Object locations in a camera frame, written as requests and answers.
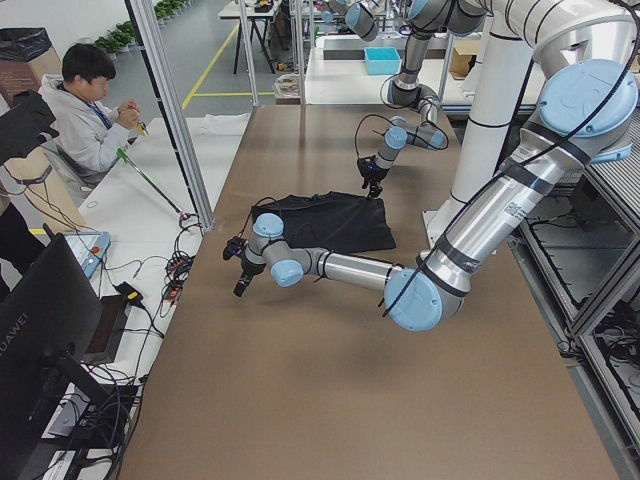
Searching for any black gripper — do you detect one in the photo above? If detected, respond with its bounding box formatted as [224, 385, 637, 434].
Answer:
[233, 250, 265, 298]
[362, 166, 388, 199]

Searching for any black graphic t-shirt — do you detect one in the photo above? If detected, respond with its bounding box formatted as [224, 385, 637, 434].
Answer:
[251, 191, 396, 253]

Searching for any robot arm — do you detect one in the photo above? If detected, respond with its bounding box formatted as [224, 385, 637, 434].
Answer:
[233, 59, 638, 331]
[357, 1, 486, 198]

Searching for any red black usb hub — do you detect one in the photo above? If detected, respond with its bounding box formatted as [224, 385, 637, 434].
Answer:
[162, 254, 195, 305]

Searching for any metal reacher grabber tool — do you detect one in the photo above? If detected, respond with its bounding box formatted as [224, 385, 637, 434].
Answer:
[117, 148, 198, 224]

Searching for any black power adapter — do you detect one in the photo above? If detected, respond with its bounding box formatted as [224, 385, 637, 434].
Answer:
[114, 282, 144, 308]

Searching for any blue plastic tray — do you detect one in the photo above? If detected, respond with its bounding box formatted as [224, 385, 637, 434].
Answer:
[364, 47, 401, 76]

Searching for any white cloth on table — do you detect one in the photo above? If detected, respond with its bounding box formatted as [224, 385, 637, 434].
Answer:
[196, 112, 251, 136]

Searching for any teach pendant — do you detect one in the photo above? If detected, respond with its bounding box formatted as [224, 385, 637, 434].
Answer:
[64, 232, 111, 278]

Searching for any white central robot column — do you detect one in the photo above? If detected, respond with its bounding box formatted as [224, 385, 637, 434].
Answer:
[425, 1, 536, 245]

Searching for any black Huawei monitor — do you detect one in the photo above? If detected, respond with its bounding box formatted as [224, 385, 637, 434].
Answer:
[1, 234, 109, 479]

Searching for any seated person in hoodie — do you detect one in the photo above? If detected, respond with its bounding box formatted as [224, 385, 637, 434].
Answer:
[39, 43, 142, 176]

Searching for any cardboard box with bag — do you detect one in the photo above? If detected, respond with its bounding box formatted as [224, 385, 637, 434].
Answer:
[1, 27, 90, 233]

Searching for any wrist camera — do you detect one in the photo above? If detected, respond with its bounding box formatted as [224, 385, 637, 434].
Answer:
[356, 156, 378, 181]
[222, 236, 248, 261]

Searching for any aluminium frame post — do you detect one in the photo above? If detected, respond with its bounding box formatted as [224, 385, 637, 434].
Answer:
[125, 0, 214, 232]

